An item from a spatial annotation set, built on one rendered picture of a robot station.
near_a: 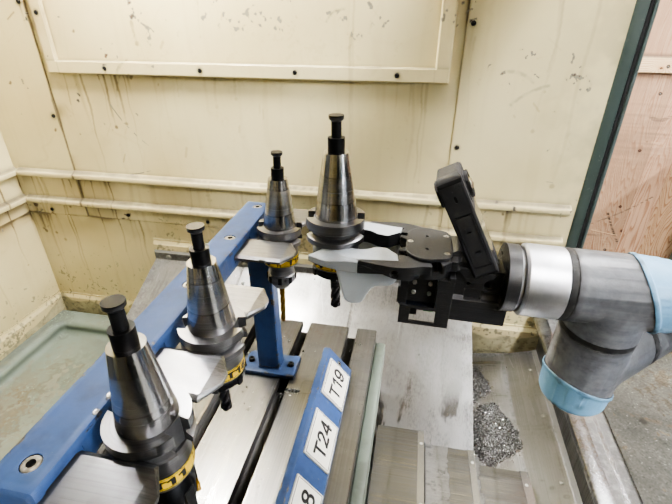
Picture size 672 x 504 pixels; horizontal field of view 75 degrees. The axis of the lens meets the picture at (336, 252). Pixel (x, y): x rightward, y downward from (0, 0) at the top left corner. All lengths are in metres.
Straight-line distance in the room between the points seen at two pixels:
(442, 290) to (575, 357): 0.16
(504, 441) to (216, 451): 0.63
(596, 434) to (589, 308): 0.54
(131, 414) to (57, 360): 1.22
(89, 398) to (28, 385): 1.12
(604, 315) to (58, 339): 1.48
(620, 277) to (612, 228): 2.52
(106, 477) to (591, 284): 0.43
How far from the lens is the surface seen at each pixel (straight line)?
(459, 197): 0.42
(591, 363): 0.53
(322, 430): 0.70
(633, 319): 0.50
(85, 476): 0.36
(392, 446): 0.95
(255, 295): 0.48
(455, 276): 0.45
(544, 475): 1.07
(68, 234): 1.53
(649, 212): 3.01
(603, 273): 0.48
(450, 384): 1.06
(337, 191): 0.43
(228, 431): 0.77
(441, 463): 0.97
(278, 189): 0.58
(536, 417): 1.16
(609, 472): 0.95
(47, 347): 1.62
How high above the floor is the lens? 1.49
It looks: 29 degrees down
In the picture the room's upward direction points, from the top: straight up
